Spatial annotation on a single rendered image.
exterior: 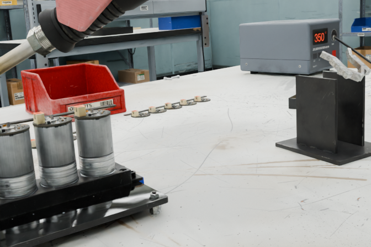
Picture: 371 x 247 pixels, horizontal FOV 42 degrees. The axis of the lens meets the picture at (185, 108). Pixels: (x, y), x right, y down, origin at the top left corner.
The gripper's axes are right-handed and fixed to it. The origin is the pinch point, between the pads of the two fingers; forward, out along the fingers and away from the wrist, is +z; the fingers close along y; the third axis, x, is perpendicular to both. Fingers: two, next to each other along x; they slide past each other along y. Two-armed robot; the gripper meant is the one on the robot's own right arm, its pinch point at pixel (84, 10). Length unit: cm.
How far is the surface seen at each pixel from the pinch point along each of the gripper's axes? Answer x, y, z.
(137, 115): -1.0, -32.9, 15.0
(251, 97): 11.3, -44.1, 9.1
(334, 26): 20, -69, -5
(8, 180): -1.5, -1.3, 11.7
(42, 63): -95, -229, 77
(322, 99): 15.6, -16.7, 1.5
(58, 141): -0.1, -3.6, 9.0
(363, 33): 94, -449, -10
